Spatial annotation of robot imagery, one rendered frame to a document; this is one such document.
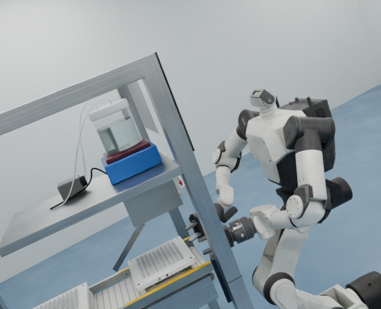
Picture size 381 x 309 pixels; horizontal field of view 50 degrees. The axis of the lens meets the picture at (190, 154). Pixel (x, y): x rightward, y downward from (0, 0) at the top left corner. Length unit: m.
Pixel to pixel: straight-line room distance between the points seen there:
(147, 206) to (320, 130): 0.72
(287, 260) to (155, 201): 0.61
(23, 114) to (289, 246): 1.13
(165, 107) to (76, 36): 3.67
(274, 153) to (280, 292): 0.58
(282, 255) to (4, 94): 3.71
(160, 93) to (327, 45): 5.31
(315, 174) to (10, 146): 3.88
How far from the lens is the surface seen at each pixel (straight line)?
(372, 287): 2.11
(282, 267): 1.80
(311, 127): 1.45
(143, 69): 1.31
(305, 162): 1.41
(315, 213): 1.41
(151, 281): 1.55
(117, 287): 1.78
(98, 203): 1.34
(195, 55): 5.31
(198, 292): 1.59
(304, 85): 6.17
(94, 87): 1.29
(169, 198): 1.66
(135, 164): 1.46
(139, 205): 1.64
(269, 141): 1.56
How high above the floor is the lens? 1.62
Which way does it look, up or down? 14 degrees down
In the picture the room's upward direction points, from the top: 21 degrees counter-clockwise
